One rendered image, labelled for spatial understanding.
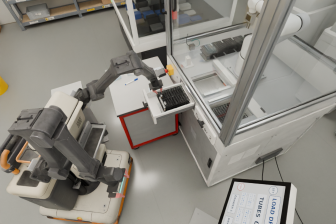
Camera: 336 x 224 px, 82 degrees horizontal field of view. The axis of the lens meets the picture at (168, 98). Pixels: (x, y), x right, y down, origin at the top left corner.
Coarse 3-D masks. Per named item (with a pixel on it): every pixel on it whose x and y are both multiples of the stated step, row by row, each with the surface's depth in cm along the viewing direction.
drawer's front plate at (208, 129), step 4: (196, 108) 143; (196, 112) 145; (200, 112) 140; (200, 116) 140; (200, 120) 142; (204, 120) 135; (204, 124) 137; (208, 124) 133; (204, 128) 139; (208, 128) 132; (208, 132) 134; (212, 132) 129; (208, 136) 136; (212, 136) 129; (212, 140) 131; (212, 144) 134
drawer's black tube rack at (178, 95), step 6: (168, 90) 159; (174, 90) 158; (180, 90) 162; (162, 96) 155; (168, 96) 158; (174, 96) 155; (180, 96) 154; (186, 96) 154; (168, 102) 150; (174, 102) 151; (180, 102) 154; (186, 102) 154; (162, 108) 150; (168, 108) 151
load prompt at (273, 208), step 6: (270, 198) 83; (276, 198) 81; (270, 204) 81; (276, 204) 79; (270, 210) 80; (276, 210) 78; (270, 216) 78; (276, 216) 76; (264, 222) 78; (270, 222) 76; (276, 222) 75
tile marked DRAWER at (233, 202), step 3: (231, 195) 99; (234, 195) 97; (237, 195) 96; (231, 198) 97; (234, 198) 96; (237, 198) 95; (231, 201) 96; (234, 201) 95; (237, 201) 94; (231, 204) 95; (234, 204) 94; (228, 207) 95; (231, 207) 94; (234, 207) 92; (228, 210) 94; (231, 210) 92; (234, 210) 91; (234, 213) 90
